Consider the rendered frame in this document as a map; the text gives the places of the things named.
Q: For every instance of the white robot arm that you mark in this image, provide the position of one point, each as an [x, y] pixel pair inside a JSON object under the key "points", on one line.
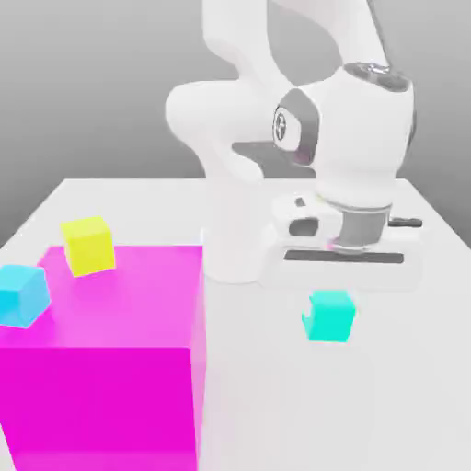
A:
{"points": [[353, 140]]}

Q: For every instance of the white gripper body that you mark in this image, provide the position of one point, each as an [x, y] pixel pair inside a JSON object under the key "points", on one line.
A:
{"points": [[342, 274]]}

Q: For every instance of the small yellow cube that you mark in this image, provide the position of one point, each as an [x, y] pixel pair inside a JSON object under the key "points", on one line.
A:
{"points": [[88, 246]]}

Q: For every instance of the small turquoise cube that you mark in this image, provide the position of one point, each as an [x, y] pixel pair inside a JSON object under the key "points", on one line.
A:
{"points": [[331, 318]]}

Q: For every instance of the small blue cube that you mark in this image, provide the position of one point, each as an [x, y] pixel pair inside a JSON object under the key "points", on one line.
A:
{"points": [[20, 298]]}

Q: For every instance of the large magenta box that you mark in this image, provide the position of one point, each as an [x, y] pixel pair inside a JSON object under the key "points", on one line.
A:
{"points": [[110, 386]]}

